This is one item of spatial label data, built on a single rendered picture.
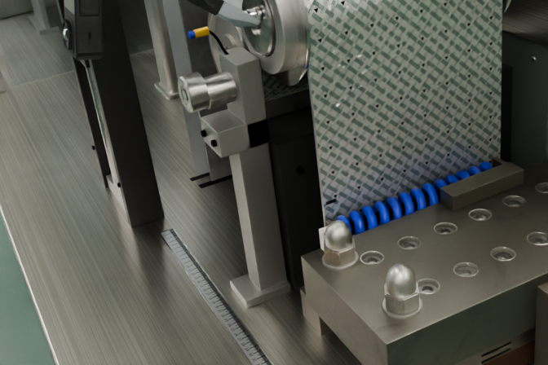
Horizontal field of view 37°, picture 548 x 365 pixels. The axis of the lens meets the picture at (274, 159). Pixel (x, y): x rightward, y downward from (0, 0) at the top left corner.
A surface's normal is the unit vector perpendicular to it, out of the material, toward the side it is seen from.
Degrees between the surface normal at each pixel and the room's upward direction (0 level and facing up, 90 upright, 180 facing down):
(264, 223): 90
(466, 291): 0
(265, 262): 90
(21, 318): 0
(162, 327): 0
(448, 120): 90
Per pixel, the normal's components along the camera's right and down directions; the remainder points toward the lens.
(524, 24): -0.89, 0.30
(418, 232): -0.12, -0.88
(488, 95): 0.43, 0.38
